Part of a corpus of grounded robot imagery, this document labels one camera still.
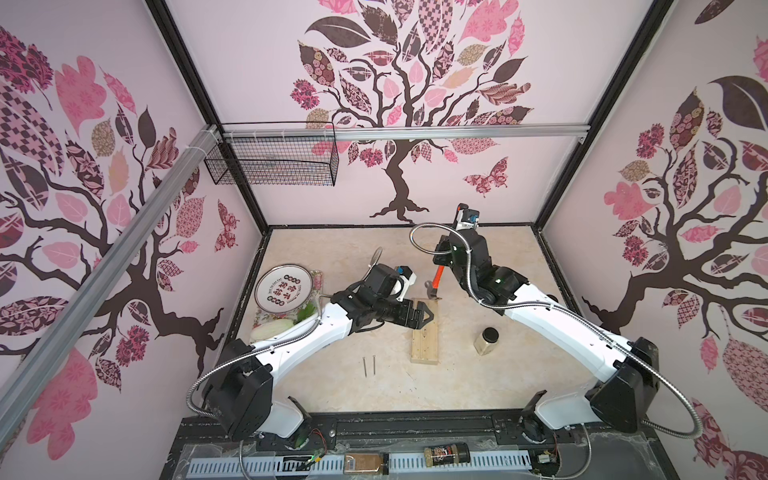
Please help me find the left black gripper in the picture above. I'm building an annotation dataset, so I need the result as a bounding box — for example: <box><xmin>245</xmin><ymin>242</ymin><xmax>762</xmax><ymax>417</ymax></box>
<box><xmin>374</xmin><ymin>297</ymin><xmax>435</xmax><ymax>330</ymax></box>

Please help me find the wooden block with nails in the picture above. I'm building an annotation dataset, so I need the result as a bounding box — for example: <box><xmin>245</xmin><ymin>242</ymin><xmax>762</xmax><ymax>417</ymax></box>
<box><xmin>410</xmin><ymin>299</ymin><xmax>439</xmax><ymax>365</ymax></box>

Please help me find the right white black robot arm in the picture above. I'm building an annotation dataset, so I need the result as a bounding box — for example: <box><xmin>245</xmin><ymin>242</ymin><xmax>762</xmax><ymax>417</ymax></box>
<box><xmin>431</xmin><ymin>228</ymin><xmax>660</xmax><ymax>433</ymax></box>

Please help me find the glass jar black lid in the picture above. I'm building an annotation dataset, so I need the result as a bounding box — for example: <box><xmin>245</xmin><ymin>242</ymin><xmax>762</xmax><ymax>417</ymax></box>
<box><xmin>473</xmin><ymin>327</ymin><xmax>500</xmax><ymax>356</ymax></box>

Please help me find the white round plate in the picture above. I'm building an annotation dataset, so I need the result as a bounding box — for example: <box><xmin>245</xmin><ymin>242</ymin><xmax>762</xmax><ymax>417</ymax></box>
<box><xmin>253</xmin><ymin>264</ymin><xmax>313</xmax><ymax>314</ymax></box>

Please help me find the floral cloth mat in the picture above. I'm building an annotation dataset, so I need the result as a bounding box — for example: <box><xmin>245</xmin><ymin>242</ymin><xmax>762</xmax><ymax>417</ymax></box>
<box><xmin>246</xmin><ymin>267</ymin><xmax>323</xmax><ymax>343</ymax></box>

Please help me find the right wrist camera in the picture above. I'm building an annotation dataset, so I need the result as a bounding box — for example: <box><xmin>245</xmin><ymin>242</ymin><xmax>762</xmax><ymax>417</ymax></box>
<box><xmin>453</xmin><ymin>203</ymin><xmax>479</xmax><ymax>231</ymax></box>

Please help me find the white slotted cable duct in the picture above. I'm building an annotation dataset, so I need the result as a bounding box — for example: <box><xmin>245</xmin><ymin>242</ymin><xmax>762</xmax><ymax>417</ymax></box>
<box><xmin>181</xmin><ymin>450</ymin><xmax>532</xmax><ymax>479</ymax></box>

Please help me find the black wire basket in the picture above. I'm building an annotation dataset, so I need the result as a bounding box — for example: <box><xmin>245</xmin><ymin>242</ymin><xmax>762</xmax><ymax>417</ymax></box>
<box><xmin>205</xmin><ymin>120</ymin><xmax>340</xmax><ymax>187</ymax></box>

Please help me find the rear aluminium rail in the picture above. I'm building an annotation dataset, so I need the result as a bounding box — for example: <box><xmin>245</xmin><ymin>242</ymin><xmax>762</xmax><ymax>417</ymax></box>
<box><xmin>222</xmin><ymin>124</ymin><xmax>590</xmax><ymax>141</ymax></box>

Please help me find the aluminium rail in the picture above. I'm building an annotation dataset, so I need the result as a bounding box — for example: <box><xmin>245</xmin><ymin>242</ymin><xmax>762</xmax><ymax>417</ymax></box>
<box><xmin>1</xmin><ymin>125</ymin><xmax>219</xmax><ymax>445</ymax></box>
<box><xmin>222</xmin><ymin>124</ymin><xmax>590</xmax><ymax>141</ymax></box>

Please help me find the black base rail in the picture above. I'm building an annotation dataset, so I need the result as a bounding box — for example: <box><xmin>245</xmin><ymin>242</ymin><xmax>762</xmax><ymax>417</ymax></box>
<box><xmin>160</xmin><ymin>409</ymin><xmax>678</xmax><ymax>479</ymax></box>

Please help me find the left aluminium rail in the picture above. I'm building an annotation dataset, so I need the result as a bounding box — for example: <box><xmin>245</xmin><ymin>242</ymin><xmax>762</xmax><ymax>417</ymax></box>
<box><xmin>1</xmin><ymin>125</ymin><xmax>219</xmax><ymax>445</ymax></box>

